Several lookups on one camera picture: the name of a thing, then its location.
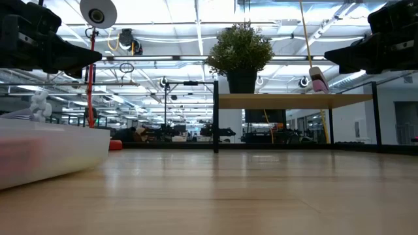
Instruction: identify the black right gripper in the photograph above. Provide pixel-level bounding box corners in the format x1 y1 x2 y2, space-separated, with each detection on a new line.
323 0 418 76

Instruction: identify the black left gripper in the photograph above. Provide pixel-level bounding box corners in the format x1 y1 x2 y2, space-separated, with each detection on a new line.
0 0 103 80

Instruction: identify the clear pencil box pink lid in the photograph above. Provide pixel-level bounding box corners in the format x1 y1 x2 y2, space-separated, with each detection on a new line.
0 117 111 191

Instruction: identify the pink and white stapler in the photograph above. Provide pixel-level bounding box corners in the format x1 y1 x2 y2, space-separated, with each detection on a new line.
308 66 330 94

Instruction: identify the white robot figure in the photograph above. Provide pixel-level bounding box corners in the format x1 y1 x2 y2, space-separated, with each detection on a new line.
29 90 53 123

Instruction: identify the red desk lamp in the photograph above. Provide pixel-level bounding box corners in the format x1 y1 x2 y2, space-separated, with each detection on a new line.
80 0 123 151

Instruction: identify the wooden shelf with black legs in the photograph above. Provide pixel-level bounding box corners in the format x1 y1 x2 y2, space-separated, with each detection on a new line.
212 80 382 153

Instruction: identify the person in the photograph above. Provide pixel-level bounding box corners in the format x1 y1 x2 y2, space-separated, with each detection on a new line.
112 126 148 143

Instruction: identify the green potted plant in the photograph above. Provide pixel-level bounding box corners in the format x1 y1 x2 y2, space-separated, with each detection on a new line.
204 22 275 95

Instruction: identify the yellow hanging cord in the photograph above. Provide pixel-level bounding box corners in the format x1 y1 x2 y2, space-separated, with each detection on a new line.
298 0 330 144

